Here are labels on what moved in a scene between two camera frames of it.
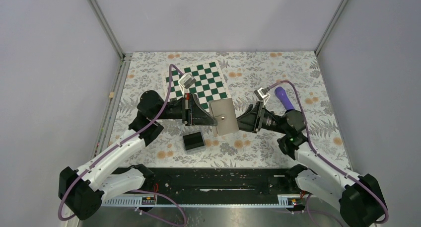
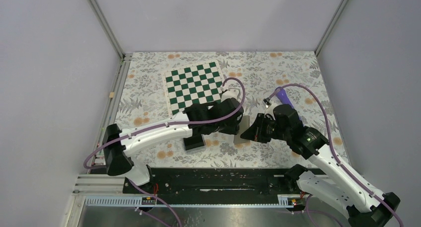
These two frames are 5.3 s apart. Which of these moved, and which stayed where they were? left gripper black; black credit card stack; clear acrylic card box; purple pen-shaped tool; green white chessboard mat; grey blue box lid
Moved: grey blue box lid; left gripper black
Stayed: clear acrylic card box; green white chessboard mat; black credit card stack; purple pen-shaped tool
